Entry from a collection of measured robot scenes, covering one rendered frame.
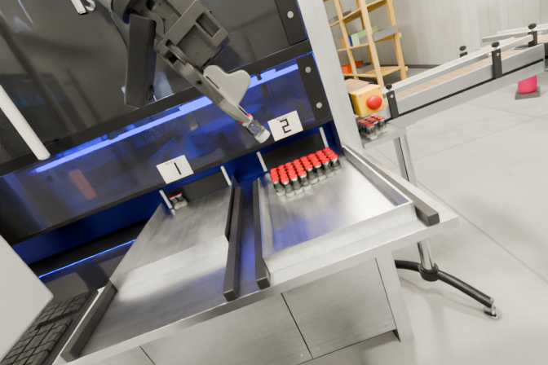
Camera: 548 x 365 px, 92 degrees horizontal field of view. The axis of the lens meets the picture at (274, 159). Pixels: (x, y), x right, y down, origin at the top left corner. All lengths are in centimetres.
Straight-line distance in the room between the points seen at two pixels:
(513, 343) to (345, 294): 62
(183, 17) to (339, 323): 111
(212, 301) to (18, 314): 63
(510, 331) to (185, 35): 143
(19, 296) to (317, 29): 105
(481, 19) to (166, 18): 435
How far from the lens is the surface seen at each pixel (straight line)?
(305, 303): 110
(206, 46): 38
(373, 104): 78
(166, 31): 40
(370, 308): 120
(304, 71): 75
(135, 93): 40
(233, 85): 38
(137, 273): 66
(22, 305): 104
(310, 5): 77
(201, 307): 51
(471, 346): 141
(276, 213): 62
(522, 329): 148
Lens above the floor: 119
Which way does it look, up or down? 19 degrees down
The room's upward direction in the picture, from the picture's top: 22 degrees counter-clockwise
